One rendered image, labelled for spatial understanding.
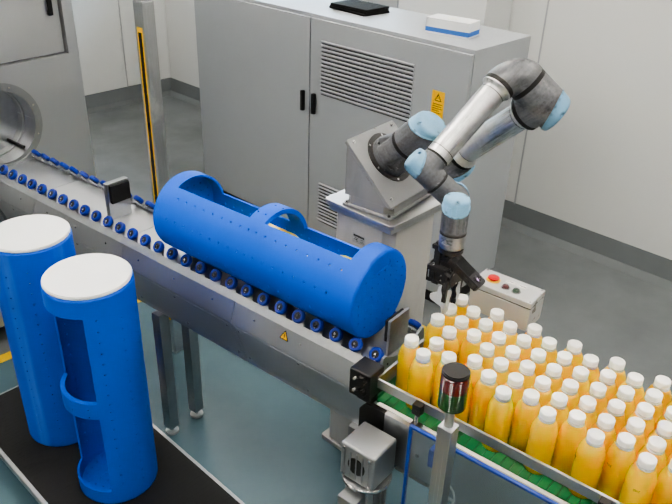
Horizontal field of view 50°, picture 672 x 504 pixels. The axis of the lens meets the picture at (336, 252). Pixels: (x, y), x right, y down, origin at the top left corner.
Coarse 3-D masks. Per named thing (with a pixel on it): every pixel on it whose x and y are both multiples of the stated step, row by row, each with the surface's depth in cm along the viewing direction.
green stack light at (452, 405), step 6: (438, 396) 161; (444, 396) 158; (450, 396) 157; (462, 396) 157; (438, 402) 161; (444, 402) 158; (450, 402) 157; (456, 402) 157; (462, 402) 158; (444, 408) 159; (450, 408) 158; (456, 408) 158; (462, 408) 159
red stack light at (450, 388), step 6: (444, 378) 156; (444, 384) 157; (450, 384) 155; (456, 384) 155; (462, 384) 155; (468, 384) 157; (444, 390) 157; (450, 390) 156; (456, 390) 156; (462, 390) 156; (456, 396) 156
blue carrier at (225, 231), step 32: (160, 192) 248; (192, 192) 260; (160, 224) 248; (192, 224) 238; (224, 224) 231; (256, 224) 225; (288, 224) 248; (224, 256) 232; (256, 256) 222; (288, 256) 216; (320, 256) 211; (352, 256) 234; (384, 256) 208; (288, 288) 217; (320, 288) 209; (352, 288) 203; (384, 288) 214; (352, 320) 206; (384, 320) 221
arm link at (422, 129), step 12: (408, 120) 238; (420, 120) 233; (432, 120) 236; (396, 132) 241; (408, 132) 236; (420, 132) 233; (432, 132) 232; (408, 144) 237; (420, 144) 236; (408, 156) 241
